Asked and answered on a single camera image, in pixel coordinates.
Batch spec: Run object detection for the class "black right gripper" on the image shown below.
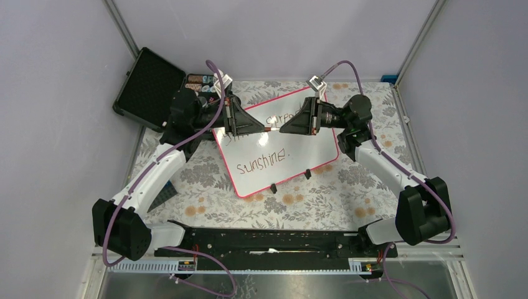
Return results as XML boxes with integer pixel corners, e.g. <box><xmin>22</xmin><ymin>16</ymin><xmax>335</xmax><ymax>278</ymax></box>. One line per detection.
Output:
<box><xmin>279</xmin><ymin>97</ymin><xmax>351</xmax><ymax>136</ymax></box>

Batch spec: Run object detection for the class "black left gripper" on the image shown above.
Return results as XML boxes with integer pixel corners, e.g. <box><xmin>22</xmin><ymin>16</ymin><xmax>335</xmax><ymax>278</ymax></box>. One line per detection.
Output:
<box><xmin>192</xmin><ymin>95</ymin><xmax>265</xmax><ymax>136</ymax></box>

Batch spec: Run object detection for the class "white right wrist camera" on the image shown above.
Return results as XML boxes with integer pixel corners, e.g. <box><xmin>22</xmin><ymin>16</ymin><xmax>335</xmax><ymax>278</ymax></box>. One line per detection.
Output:
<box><xmin>306</xmin><ymin>75</ymin><xmax>328</xmax><ymax>99</ymax></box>

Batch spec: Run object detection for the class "pink framed whiteboard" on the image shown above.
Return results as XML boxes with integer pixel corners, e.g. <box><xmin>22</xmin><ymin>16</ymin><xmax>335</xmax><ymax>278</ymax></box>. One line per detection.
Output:
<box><xmin>214</xmin><ymin>87</ymin><xmax>339</xmax><ymax>197</ymax></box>

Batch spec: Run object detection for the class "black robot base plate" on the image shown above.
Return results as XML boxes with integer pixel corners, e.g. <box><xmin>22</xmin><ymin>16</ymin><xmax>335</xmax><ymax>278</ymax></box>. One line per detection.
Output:
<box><xmin>177</xmin><ymin>227</ymin><xmax>397</xmax><ymax>258</ymax></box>

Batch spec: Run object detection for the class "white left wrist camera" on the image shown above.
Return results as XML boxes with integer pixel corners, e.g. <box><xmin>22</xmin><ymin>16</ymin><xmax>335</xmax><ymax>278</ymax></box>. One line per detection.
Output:
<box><xmin>214</xmin><ymin>70</ymin><xmax>233</xmax><ymax>95</ymax></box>

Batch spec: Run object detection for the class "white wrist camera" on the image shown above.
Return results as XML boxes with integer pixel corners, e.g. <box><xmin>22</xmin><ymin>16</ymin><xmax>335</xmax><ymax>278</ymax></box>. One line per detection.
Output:
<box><xmin>306</xmin><ymin>75</ymin><xmax>328</xmax><ymax>99</ymax></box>
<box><xmin>214</xmin><ymin>70</ymin><xmax>233</xmax><ymax>95</ymax></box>

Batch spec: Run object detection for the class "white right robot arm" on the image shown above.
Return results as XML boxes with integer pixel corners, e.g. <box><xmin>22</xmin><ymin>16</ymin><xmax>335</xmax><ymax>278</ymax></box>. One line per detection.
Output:
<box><xmin>280</xmin><ymin>95</ymin><xmax>456</xmax><ymax>257</ymax></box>

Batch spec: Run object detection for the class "grey lego baseplate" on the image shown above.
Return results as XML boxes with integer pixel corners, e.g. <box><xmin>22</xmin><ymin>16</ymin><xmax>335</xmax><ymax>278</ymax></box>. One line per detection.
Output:
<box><xmin>148</xmin><ymin>181</ymin><xmax>177</xmax><ymax>212</ymax></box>

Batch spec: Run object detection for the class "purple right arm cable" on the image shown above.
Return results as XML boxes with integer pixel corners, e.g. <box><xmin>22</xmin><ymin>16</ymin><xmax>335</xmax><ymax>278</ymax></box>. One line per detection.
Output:
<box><xmin>319</xmin><ymin>60</ymin><xmax>456</xmax><ymax>299</ymax></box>

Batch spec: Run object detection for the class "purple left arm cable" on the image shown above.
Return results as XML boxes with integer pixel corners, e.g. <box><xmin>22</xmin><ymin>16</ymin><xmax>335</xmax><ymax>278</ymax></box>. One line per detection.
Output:
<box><xmin>102</xmin><ymin>59</ymin><xmax>238</xmax><ymax>298</ymax></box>

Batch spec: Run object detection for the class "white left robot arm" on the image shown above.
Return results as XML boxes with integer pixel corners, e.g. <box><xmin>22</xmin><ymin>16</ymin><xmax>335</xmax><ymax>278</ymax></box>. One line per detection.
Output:
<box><xmin>92</xmin><ymin>88</ymin><xmax>271</xmax><ymax>267</ymax></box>

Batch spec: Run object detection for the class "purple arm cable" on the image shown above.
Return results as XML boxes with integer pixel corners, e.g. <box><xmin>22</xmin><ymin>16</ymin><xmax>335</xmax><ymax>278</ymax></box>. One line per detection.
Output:
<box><xmin>102</xmin><ymin>59</ymin><xmax>238</xmax><ymax>298</ymax></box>
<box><xmin>319</xmin><ymin>60</ymin><xmax>456</xmax><ymax>299</ymax></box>

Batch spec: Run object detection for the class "black poker chip case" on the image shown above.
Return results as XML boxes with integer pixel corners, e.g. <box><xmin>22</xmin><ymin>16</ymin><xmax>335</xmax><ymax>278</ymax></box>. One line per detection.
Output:
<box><xmin>113</xmin><ymin>47</ymin><xmax>225</xmax><ymax>133</ymax></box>

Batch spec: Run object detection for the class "blue corner bracket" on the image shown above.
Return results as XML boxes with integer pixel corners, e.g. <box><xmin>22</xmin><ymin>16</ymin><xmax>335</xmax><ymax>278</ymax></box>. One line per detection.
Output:
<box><xmin>380</xmin><ymin>75</ymin><xmax>398</xmax><ymax>85</ymax></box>

